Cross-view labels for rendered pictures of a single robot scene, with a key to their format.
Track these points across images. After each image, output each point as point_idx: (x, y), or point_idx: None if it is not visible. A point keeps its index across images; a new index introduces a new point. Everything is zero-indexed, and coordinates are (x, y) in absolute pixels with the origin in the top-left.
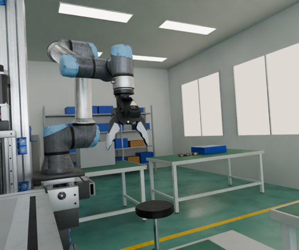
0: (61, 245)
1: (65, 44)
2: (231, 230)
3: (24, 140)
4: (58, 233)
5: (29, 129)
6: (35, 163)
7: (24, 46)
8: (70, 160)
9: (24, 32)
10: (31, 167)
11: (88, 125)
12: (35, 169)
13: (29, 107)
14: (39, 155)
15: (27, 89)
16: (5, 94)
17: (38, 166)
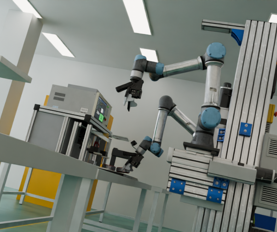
0: (57, 108)
1: (199, 56)
2: (99, 168)
3: (224, 131)
4: (61, 109)
5: (240, 124)
6: (260, 159)
7: (238, 63)
8: (198, 137)
9: (247, 52)
10: (231, 154)
11: (201, 107)
12: (259, 165)
13: (256, 108)
14: (262, 152)
15: (236, 93)
16: (219, 101)
17: (260, 162)
